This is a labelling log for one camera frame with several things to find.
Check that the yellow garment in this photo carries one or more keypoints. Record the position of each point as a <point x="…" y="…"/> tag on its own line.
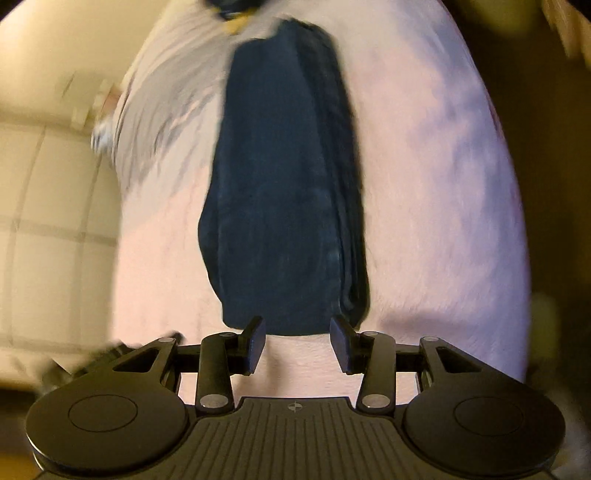
<point x="236" y="25"/>

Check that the dark blue denim jeans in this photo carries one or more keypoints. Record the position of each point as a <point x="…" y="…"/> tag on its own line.
<point x="277" y="184"/>

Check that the navy cartoon print fleece garment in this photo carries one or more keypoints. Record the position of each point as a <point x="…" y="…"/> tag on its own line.
<point x="238" y="7"/>

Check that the light blue cloth bundle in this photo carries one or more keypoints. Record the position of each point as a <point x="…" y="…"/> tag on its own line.
<point x="102" y="134"/>

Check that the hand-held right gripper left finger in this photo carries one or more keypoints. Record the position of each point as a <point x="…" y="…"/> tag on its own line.
<point x="256" y="344"/>

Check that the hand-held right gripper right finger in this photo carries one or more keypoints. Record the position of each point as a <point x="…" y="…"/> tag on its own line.
<point x="341" y="346"/>

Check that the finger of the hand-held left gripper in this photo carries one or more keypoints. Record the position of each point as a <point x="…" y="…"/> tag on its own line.
<point x="106" y="351"/>

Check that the bed with striped cover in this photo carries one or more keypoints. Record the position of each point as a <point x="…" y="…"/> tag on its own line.
<point x="415" y="184"/>

